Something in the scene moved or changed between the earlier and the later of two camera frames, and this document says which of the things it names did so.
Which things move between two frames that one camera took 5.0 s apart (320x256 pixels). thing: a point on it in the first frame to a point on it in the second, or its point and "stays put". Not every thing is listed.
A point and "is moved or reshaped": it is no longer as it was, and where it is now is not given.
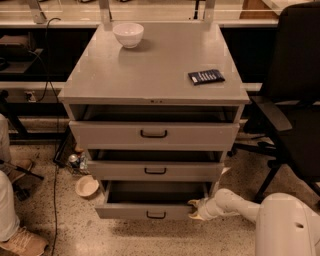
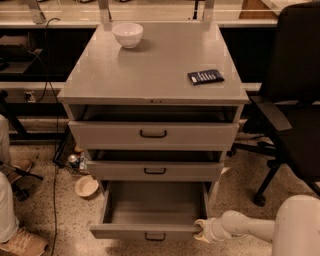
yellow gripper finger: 196,216 to 202,237
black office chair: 291,84 stays put
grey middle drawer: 154,171 stays put
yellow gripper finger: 195,202 to 200,222
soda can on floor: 74,160 stays put
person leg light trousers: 9,220 stays put
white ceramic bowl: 129,34 stays put
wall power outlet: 33,99 stays put
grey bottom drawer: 150,199 is moved or reshaped
